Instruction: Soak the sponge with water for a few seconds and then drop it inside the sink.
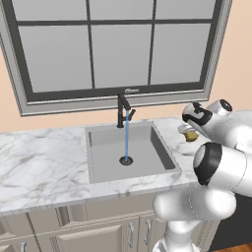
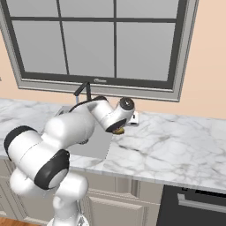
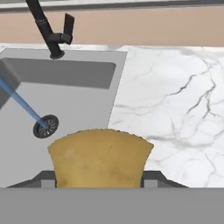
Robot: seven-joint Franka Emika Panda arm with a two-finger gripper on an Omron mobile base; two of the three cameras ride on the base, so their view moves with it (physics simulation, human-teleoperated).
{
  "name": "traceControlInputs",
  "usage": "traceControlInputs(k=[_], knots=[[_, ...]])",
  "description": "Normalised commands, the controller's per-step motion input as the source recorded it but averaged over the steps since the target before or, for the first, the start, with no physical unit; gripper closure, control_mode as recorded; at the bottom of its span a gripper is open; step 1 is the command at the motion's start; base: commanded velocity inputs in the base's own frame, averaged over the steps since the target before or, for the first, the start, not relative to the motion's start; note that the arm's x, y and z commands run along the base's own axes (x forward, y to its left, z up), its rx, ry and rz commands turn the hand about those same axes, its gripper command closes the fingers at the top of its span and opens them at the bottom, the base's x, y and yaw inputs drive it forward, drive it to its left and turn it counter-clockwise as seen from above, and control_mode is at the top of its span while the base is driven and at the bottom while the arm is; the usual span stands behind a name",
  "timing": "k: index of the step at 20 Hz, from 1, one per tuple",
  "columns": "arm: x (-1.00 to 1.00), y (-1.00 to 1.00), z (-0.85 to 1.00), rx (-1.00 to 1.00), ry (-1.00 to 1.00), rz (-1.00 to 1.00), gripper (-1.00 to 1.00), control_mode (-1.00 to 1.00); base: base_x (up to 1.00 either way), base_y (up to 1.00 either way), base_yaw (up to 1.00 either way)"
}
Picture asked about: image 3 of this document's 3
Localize blue water stream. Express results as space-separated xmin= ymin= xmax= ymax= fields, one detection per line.
xmin=0 ymin=76 xmax=49 ymax=130

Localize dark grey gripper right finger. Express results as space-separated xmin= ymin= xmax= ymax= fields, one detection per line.
xmin=141 ymin=170 xmax=190 ymax=189

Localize black tap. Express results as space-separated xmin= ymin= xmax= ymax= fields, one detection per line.
xmin=24 ymin=0 xmax=75 ymax=60

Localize grey sink basin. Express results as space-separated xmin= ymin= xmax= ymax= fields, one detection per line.
xmin=0 ymin=47 xmax=129 ymax=188

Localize black sink drain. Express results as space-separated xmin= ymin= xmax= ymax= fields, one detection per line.
xmin=32 ymin=114 xmax=60 ymax=139

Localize yellow sponge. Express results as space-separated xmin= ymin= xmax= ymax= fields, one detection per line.
xmin=47 ymin=128 xmax=155 ymax=189

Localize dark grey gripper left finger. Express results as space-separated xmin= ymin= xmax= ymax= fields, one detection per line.
xmin=6 ymin=170 xmax=57 ymax=189

